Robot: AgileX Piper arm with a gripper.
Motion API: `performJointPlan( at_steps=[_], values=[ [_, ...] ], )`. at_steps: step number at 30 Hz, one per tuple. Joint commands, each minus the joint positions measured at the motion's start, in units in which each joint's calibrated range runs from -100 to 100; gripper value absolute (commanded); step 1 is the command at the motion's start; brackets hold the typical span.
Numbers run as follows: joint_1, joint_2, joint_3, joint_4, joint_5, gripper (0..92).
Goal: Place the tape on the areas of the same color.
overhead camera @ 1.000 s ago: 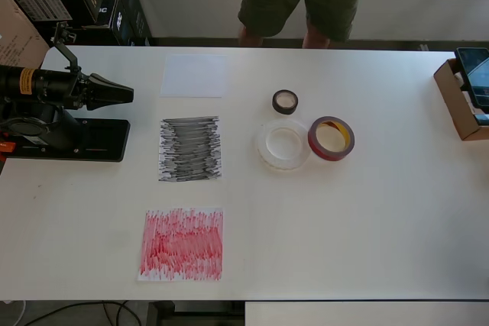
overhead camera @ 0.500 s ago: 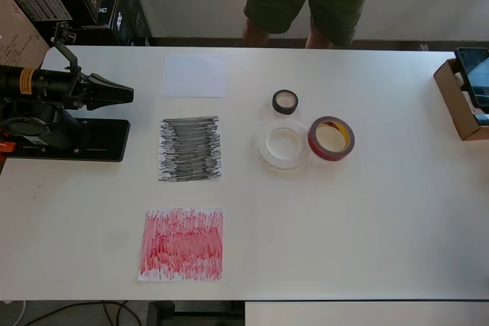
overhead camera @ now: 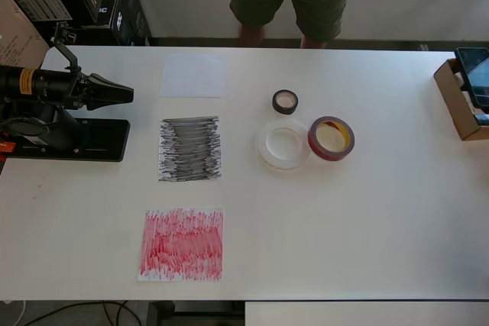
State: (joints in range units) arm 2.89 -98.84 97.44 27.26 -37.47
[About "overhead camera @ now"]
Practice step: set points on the red tape roll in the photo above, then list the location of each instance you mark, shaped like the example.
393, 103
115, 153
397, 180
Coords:
317, 148

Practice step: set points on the black scribbled paper sheet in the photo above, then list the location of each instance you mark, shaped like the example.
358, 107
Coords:
191, 150

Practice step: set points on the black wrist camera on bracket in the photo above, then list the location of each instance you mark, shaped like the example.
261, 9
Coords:
61, 34

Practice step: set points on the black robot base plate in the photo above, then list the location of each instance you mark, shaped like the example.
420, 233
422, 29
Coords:
107, 139

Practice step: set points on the small open cardboard box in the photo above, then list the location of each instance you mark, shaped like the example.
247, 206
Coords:
451, 97

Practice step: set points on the orange clamp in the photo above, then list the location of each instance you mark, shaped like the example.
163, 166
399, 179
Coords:
5, 147

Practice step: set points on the black carton white print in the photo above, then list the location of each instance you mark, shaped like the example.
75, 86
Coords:
111, 17
137, 17

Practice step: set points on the red scribbled paper sheet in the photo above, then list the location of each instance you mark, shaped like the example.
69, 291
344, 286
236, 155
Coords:
183, 246

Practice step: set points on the blank white paper sheet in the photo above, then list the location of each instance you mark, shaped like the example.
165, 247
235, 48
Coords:
193, 76

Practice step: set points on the black tape roll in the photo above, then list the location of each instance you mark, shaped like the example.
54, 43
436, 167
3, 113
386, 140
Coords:
284, 111

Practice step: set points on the black table leg frame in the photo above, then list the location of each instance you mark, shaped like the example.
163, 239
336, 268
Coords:
160, 314

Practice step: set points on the white board panel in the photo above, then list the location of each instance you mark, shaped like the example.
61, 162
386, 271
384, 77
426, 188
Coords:
363, 314

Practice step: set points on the small white item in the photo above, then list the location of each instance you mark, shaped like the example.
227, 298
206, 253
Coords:
458, 81

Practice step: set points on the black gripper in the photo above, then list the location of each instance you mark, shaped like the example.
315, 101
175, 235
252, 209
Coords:
57, 89

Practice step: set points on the white tape roll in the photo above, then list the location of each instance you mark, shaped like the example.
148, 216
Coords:
263, 150

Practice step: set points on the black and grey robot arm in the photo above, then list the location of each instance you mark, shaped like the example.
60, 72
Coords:
49, 127

